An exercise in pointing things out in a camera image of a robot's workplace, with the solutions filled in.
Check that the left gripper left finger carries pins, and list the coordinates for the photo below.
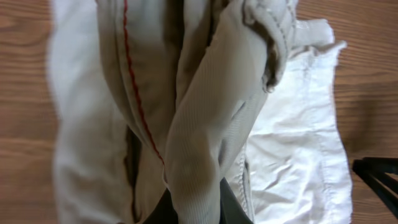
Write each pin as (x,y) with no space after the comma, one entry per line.
(164,212)

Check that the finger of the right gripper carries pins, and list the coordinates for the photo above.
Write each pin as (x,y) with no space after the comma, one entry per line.
(375,173)

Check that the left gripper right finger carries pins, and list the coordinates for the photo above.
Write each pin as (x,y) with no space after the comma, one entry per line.
(230,210)

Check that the beige cotton shorts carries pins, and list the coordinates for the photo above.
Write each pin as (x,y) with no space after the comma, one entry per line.
(154,95)

